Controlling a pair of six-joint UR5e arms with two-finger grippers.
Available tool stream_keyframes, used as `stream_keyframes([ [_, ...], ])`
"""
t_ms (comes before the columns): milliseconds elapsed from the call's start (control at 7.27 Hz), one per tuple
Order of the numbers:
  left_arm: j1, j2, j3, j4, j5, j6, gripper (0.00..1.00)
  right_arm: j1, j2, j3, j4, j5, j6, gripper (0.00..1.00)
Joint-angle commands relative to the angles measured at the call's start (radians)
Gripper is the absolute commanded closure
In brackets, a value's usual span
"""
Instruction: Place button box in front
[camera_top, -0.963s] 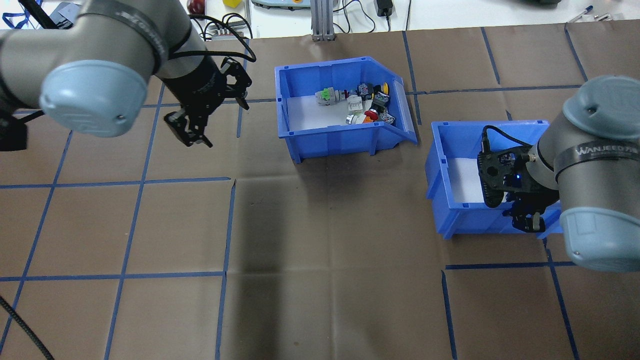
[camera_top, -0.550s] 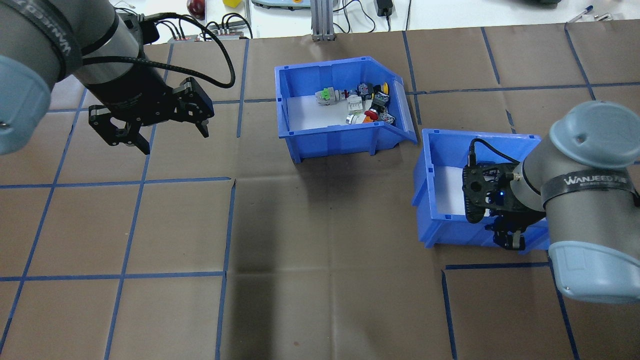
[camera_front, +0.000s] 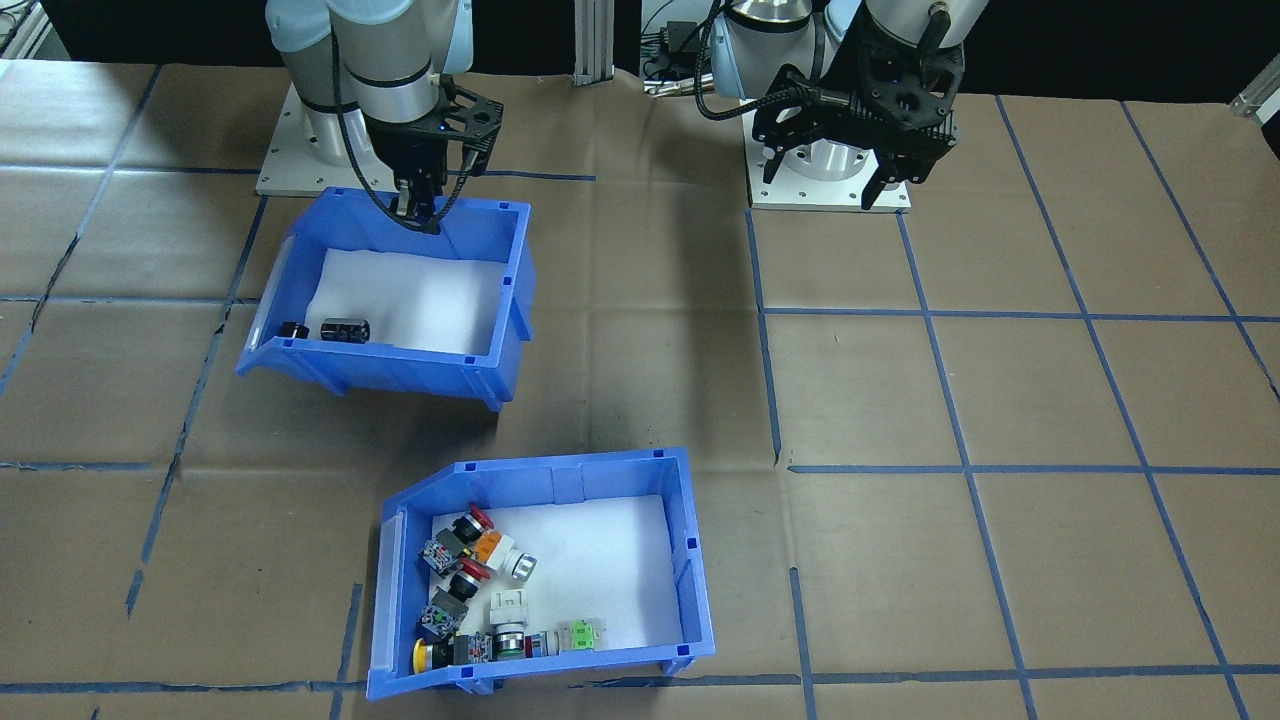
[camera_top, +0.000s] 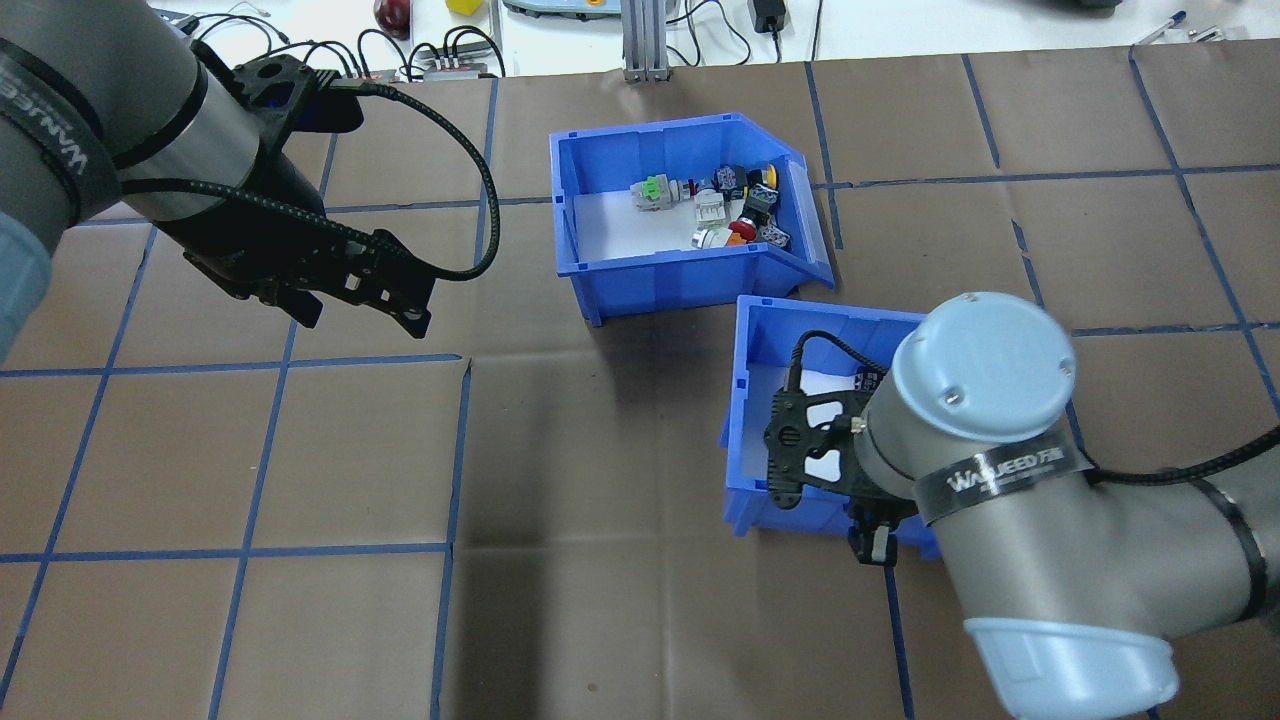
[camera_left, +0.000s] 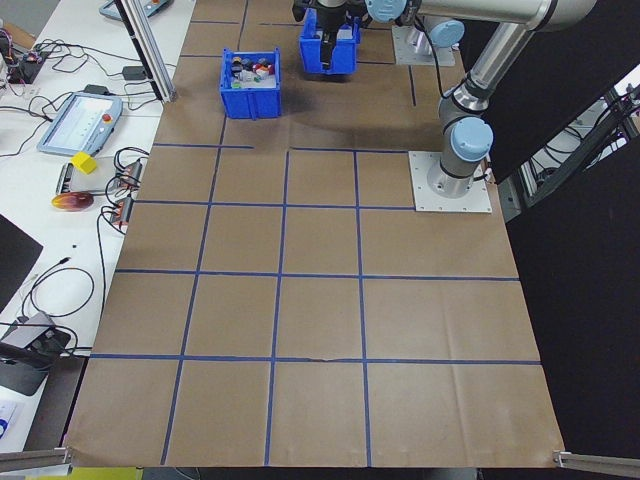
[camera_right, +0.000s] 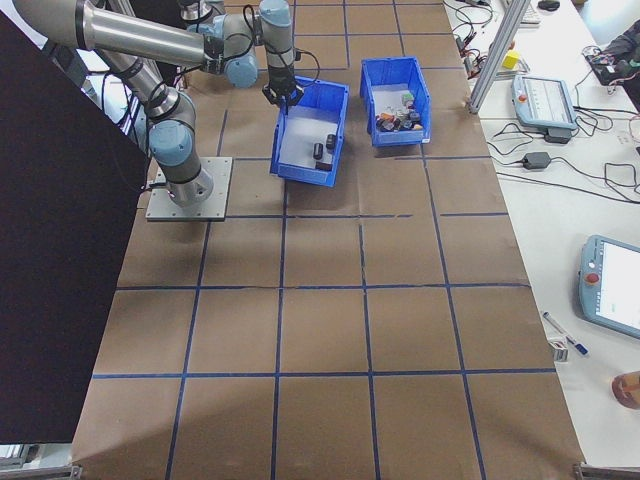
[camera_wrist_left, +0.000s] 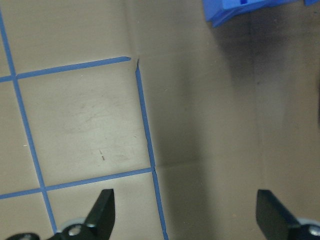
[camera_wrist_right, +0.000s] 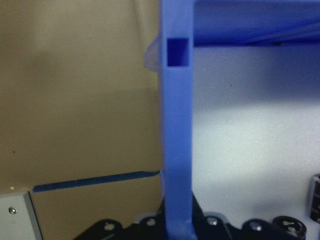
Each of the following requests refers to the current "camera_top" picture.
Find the blue bin with capacitors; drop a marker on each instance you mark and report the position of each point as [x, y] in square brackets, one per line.
[745, 400]

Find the blue bin with push buttons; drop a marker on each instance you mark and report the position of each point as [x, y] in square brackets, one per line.
[650, 280]

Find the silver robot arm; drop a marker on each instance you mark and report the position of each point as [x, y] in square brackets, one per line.
[1050, 560]
[60, 120]

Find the white push button green cap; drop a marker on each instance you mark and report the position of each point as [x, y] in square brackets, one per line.
[652, 192]

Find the pile of push-button switches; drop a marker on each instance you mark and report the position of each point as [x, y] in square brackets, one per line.
[708, 238]

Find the black push button yellow cap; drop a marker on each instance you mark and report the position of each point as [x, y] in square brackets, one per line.
[728, 180]

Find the dark red round object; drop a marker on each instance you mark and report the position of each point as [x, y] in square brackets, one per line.
[392, 13]

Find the yellow block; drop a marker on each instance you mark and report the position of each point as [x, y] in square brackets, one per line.
[463, 6]

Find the white contact block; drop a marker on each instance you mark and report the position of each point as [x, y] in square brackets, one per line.
[709, 213]

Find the grey teal device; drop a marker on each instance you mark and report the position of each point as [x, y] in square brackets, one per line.
[560, 8]

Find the black plug adapter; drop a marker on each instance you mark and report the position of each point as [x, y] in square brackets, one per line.
[769, 15]

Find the blue pen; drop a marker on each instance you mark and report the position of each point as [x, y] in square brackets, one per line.
[1168, 25]

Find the silver pen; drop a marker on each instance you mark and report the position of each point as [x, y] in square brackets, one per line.
[1207, 33]

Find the red mushroom push button switch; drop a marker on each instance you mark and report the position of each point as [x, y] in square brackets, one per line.
[760, 200]
[773, 236]

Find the small silver push button switch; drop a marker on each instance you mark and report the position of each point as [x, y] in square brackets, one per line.
[690, 190]

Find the aluminium camera post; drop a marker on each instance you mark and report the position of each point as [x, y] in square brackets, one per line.
[645, 40]

